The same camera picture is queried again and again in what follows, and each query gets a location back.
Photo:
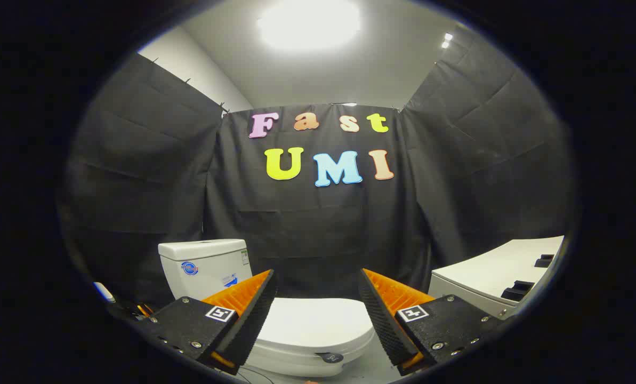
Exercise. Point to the large ceiling light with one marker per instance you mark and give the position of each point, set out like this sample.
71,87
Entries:
310,24

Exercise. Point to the white drawer cabinet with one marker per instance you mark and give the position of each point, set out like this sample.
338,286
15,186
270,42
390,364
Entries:
483,274

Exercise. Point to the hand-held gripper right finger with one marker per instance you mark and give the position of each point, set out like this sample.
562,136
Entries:
384,320

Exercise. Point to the orange and black tool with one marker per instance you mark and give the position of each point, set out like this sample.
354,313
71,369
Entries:
144,309

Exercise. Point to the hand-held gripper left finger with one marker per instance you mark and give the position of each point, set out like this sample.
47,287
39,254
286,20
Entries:
251,320

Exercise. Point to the small white device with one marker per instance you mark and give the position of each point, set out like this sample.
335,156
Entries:
104,292

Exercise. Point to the black backdrop cloth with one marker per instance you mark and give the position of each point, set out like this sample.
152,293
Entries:
318,229

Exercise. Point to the small ceiling spotlights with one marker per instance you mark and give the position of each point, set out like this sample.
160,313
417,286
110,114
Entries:
447,40

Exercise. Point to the white toilet tank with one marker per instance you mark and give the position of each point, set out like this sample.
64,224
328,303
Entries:
200,266

